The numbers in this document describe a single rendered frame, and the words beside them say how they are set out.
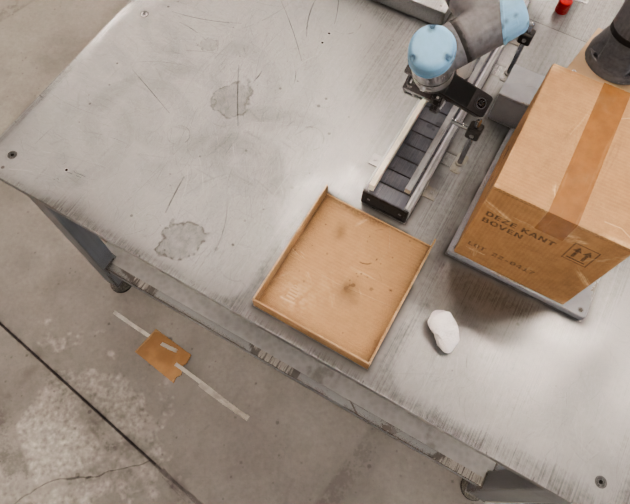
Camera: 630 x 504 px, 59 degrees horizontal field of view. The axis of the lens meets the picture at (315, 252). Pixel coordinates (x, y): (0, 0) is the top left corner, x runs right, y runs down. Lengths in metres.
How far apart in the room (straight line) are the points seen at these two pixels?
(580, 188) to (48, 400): 1.72
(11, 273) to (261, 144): 1.27
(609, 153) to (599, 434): 0.52
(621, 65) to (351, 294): 0.82
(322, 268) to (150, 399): 1.01
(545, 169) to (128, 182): 0.85
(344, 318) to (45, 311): 1.33
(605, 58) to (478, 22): 0.59
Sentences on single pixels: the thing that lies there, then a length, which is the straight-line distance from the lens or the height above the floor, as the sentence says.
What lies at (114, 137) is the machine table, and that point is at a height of 0.83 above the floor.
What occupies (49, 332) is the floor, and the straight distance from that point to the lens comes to 2.17.
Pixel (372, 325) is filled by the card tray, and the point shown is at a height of 0.83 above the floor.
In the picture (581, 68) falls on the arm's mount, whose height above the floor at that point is 0.88.
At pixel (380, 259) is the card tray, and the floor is 0.83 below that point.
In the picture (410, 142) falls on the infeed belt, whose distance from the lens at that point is 1.27.
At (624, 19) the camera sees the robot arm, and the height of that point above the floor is 1.01.
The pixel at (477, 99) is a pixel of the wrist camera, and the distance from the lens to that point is 1.14.
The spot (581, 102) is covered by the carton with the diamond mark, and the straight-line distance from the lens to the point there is 1.12.
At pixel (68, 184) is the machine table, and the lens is 1.35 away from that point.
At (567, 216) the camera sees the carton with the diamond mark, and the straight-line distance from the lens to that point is 0.98.
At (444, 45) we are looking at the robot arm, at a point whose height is 1.25.
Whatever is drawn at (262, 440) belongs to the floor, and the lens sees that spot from 1.92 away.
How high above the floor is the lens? 1.91
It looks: 66 degrees down
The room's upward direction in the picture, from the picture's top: 3 degrees clockwise
